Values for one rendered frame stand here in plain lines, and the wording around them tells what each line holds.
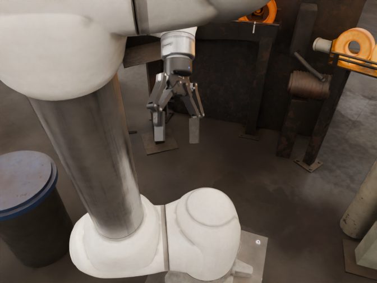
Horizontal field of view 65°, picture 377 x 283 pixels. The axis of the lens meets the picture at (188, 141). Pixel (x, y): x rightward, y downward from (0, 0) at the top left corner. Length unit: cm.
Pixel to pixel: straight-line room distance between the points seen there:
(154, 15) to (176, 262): 57
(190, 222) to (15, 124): 183
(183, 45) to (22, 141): 156
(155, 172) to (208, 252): 106
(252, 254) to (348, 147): 130
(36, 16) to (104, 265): 54
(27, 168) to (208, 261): 80
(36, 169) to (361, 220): 135
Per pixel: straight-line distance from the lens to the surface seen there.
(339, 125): 225
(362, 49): 147
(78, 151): 38
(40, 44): 26
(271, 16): 161
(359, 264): 154
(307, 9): 158
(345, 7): 170
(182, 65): 76
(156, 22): 25
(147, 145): 185
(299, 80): 156
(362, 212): 149
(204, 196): 68
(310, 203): 167
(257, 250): 94
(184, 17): 25
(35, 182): 120
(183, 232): 67
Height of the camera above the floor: 124
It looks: 41 degrees down
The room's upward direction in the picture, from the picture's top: straight up
